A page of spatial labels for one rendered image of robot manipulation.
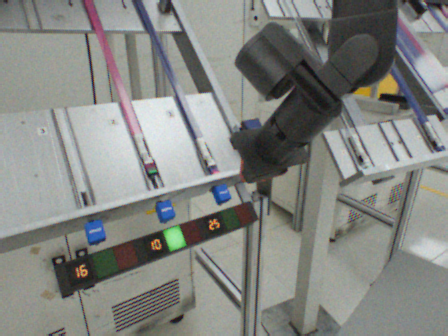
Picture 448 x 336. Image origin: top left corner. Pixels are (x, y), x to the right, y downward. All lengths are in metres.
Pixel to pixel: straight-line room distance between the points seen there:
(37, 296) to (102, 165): 0.50
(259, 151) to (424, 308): 0.34
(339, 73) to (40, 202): 0.43
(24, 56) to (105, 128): 1.85
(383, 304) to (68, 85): 2.24
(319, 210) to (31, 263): 0.75
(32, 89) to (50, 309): 1.69
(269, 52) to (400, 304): 0.41
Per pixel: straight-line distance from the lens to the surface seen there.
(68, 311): 1.02
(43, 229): 0.50
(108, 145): 0.56
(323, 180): 0.88
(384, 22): 0.33
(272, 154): 0.39
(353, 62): 0.32
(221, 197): 0.55
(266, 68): 0.35
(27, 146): 0.56
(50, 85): 2.43
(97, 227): 0.49
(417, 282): 0.61
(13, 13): 0.75
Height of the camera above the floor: 0.96
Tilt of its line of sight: 23 degrees down
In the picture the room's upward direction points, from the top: straight up
